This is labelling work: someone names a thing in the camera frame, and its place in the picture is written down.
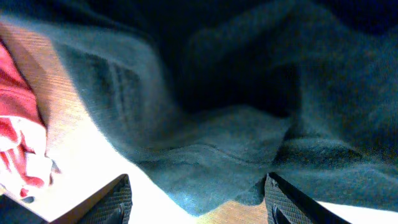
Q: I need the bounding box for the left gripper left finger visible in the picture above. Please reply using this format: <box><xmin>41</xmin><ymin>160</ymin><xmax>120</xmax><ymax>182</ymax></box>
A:
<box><xmin>50</xmin><ymin>174</ymin><xmax>132</xmax><ymax>224</ymax></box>

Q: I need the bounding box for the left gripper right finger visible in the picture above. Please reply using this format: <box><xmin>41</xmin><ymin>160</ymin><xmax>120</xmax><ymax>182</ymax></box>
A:
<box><xmin>264</xmin><ymin>172</ymin><xmax>349</xmax><ymax>224</ymax></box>

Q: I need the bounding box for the black Nike t-shirt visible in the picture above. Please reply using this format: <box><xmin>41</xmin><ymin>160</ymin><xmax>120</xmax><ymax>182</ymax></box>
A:
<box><xmin>1</xmin><ymin>0</ymin><xmax>397</xmax><ymax>216</ymax></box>

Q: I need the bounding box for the red printed t-shirt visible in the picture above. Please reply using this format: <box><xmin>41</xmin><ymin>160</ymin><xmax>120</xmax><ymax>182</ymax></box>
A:
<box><xmin>1</xmin><ymin>43</ymin><xmax>57</xmax><ymax>200</ymax></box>

